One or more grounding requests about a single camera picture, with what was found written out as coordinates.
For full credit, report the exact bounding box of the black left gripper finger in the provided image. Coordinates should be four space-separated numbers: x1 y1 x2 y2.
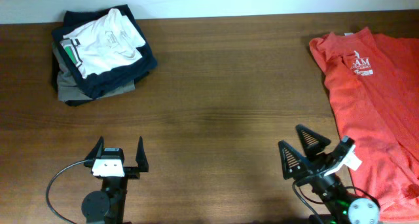
83 136 104 167
136 136 149 172

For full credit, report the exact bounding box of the white folded t-shirt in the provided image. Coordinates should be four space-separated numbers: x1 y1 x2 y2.
60 9 146 79

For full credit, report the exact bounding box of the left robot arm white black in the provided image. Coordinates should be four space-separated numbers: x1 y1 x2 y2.
81 137 149 224

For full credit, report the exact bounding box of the navy folded garment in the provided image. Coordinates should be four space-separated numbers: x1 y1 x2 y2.
52 5 157 99

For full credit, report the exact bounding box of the red orange printed t-shirt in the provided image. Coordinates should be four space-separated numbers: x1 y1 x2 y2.
309 28 418 222

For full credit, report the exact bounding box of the grey folded garment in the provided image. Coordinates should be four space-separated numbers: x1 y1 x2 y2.
52 42 136 104

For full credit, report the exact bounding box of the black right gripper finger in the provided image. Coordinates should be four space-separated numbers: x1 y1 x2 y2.
295 124 331 159
278 140 311 180

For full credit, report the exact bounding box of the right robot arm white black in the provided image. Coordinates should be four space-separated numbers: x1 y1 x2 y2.
278 124 380 224

